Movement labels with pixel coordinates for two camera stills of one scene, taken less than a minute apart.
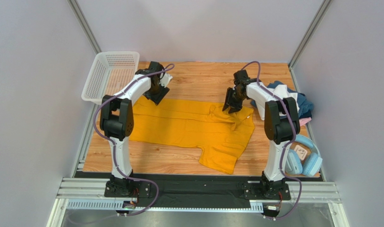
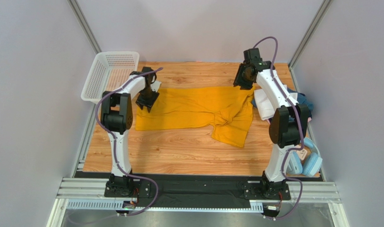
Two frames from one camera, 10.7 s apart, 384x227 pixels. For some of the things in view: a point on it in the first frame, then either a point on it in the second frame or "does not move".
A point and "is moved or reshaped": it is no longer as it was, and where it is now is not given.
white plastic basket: x=109 y=72 does not move
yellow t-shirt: x=220 y=135 is moved or reshaped
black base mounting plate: x=196 y=193 does not move
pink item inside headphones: x=301 y=152 does not move
